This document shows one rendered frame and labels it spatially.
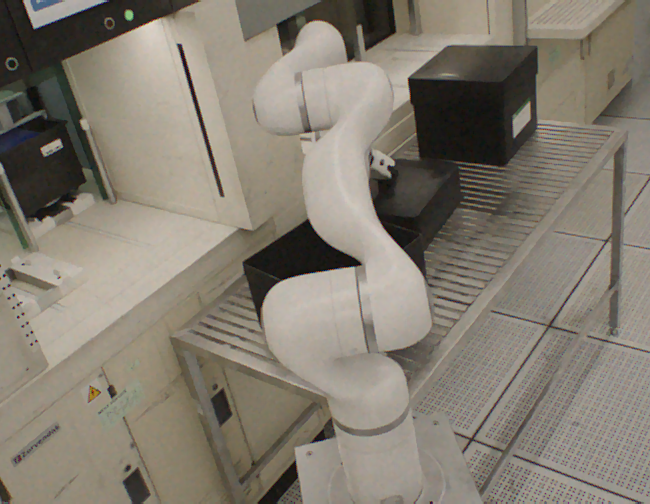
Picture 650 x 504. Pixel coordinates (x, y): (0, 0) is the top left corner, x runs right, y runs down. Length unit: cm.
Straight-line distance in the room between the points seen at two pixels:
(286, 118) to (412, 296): 39
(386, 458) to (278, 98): 58
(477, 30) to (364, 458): 209
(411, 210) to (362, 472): 79
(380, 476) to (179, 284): 77
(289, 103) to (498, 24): 181
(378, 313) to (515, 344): 175
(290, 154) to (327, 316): 103
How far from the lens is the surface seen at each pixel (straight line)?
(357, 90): 117
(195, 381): 178
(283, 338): 98
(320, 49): 129
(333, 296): 96
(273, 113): 120
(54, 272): 183
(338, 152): 110
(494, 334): 272
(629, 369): 260
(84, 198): 217
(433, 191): 184
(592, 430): 240
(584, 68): 384
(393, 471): 115
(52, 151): 209
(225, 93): 167
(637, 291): 294
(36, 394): 158
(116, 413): 172
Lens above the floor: 172
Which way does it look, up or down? 31 degrees down
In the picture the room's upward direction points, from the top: 12 degrees counter-clockwise
